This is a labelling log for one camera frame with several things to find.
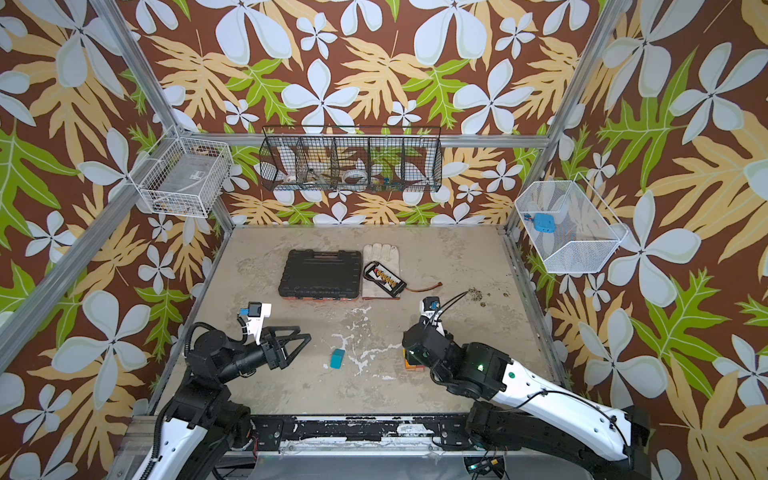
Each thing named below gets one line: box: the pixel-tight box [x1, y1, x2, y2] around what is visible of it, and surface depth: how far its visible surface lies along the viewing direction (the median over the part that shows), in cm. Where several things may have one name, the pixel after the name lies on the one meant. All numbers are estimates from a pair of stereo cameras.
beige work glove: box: [361, 243, 401, 300], surface depth 104 cm
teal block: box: [329, 348, 346, 370], surface depth 88 cm
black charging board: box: [363, 260, 407, 298], surface depth 103 cm
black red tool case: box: [278, 249, 362, 301], surface depth 103 cm
